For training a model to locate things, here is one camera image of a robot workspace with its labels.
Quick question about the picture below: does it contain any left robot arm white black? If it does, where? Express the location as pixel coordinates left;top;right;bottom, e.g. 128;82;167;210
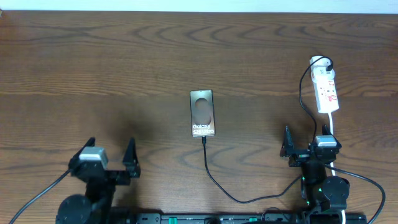
55;138;141;224

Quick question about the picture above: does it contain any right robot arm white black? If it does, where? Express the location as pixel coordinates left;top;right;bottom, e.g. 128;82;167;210
280;125;350;223

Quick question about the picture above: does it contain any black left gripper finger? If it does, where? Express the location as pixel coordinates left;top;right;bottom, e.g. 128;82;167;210
68;137;96;167
123;138;139;171

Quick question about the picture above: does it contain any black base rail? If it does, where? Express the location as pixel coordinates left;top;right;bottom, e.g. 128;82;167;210
111;207;368;224

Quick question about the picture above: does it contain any white power strip cord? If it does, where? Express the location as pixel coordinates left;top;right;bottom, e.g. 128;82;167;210
328;111;346;224

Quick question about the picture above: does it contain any black charger cable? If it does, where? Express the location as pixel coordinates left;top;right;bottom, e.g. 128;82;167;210
201;55;335;205

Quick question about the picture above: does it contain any white power strip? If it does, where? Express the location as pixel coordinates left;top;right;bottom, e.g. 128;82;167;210
310;55;339;114

